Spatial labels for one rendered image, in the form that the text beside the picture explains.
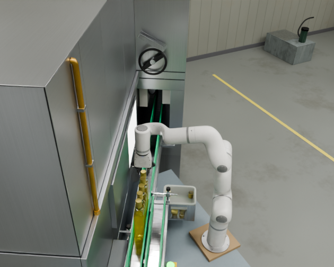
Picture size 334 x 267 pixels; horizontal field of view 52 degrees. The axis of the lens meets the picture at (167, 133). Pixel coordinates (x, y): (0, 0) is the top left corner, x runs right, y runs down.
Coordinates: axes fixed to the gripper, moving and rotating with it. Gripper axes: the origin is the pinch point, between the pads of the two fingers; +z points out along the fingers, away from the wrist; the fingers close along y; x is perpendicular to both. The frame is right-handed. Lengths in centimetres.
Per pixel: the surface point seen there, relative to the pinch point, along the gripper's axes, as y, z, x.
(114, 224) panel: -13.3, 14.8, -28.3
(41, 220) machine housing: -27, -44, -75
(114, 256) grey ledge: -12, 28, -40
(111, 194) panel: -13.2, -9.1, -28.3
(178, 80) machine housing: 19, -16, 86
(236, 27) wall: 124, 84, 509
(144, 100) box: -10, 10, 99
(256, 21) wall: 166, 81, 535
